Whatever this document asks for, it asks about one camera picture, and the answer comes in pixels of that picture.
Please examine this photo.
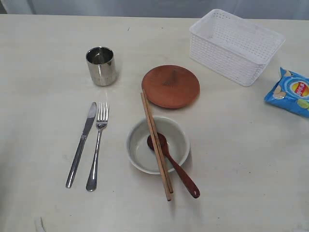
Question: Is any brown round plate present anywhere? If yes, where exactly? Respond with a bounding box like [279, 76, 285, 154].
[141, 65, 200, 109]

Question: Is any white floral ceramic bowl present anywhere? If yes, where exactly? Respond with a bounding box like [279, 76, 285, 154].
[126, 116, 190, 175]

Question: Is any stainless steel fork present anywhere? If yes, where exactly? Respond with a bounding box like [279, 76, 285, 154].
[86, 101, 109, 191]

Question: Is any brown wooden chopstick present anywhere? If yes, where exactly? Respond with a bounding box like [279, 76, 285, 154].
[142, 89, 173, 194]
[140, 92, 172, 202]

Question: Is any stainless steel table knife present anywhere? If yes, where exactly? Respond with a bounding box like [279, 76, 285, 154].
[65, 102, 97, 188]

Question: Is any stainless steel cup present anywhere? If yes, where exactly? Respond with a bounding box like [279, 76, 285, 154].
[85, 46, 117, 87]

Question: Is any stainless steel spoon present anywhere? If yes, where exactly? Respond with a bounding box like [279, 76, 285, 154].
[147, 133, 200, 198]

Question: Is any white plastic perforated basket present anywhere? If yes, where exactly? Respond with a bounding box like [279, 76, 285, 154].
[189, 9, 285, 87]

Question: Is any blue Lays chips bag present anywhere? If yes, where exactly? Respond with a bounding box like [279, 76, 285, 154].
[264, 68, 309, 118]

